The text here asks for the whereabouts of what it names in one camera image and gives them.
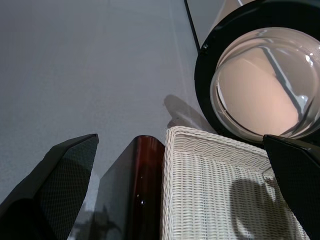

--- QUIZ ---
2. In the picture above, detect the dark brown basket stand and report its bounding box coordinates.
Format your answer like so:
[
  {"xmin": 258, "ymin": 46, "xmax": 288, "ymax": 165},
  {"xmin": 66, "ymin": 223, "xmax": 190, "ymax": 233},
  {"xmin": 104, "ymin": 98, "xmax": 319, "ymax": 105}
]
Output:
[{"xmin": 93, "ymin": 134, "xmax": 166, "ymax": 240}]

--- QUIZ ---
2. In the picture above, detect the pale woven basket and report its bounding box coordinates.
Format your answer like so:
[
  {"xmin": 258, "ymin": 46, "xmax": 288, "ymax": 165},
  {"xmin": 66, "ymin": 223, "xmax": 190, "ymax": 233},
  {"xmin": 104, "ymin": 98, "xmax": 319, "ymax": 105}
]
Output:
[{"xmin": 161, "ymin": 125, "xmax": 312, "ymax": 240}]

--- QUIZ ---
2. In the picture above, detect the round washing machine door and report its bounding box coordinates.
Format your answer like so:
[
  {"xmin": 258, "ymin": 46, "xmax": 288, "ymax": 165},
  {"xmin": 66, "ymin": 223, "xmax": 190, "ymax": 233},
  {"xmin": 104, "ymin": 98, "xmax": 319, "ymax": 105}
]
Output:
[{"xmin": 193, "ymin": 0, "xmax": 320, "ymax": 148}]

